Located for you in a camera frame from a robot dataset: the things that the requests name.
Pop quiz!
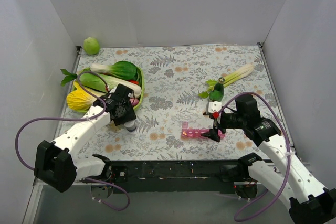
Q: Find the white pill bottle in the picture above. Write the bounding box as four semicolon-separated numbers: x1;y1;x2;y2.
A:
124;120;137;132

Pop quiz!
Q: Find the pink weekly pill organizer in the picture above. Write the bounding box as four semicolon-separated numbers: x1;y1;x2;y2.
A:
181;122;209;139

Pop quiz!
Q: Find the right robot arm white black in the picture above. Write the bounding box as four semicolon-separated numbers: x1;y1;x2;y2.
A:
202;92;335;223

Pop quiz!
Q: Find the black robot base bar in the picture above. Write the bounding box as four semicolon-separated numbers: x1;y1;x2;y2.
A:
94;160;257;194

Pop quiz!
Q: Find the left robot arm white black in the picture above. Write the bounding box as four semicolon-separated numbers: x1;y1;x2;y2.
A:
34;84;137;193

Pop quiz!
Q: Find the purple onion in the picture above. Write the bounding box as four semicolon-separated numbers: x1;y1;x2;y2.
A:
130;98;139;107

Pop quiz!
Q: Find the green glass bottle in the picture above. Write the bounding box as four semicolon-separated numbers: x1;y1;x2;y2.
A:
209;77;225;102

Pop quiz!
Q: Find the red chili pepper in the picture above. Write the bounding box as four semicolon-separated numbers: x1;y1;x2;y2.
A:
129;80;139;85

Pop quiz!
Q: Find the bok choy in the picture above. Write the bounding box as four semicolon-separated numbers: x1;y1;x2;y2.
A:
90;61;137;81

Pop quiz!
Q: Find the green napa cabbage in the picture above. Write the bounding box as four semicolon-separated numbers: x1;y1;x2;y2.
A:
79;73;142;98

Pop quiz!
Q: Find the green plastic tray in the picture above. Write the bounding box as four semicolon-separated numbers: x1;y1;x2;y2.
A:
80;68;144;109

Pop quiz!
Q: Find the yellow napa cabbage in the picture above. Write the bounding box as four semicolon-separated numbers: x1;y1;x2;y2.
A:
67;81;106;111

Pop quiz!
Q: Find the celery stalk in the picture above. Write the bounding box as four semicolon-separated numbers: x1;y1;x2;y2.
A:
198;63;254;99

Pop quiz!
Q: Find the floral table mat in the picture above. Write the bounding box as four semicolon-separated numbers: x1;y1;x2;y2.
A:
51;44;292;162

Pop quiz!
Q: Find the round green cabbage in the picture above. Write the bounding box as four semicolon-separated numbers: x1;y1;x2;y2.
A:
82;37;100;55

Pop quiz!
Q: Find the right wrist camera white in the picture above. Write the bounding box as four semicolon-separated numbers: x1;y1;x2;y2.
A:
205;101;222;114

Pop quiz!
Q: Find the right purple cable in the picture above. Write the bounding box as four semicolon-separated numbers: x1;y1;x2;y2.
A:
219;92;291;222

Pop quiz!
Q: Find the aluminium frame rail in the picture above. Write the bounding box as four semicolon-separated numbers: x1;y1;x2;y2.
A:
22;163;87;224

